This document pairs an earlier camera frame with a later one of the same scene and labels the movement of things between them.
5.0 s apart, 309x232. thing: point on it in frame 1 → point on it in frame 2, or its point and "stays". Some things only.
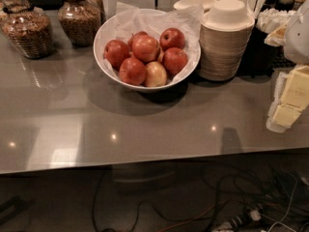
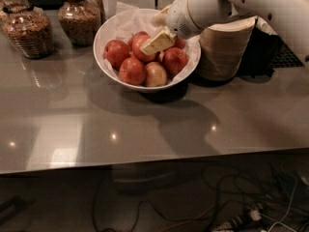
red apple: x=175 y=60 stays
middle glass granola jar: x=79 y=19 stays
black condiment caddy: x=262 y=58 stays
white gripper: x=298 y=38 → x=179 y=16
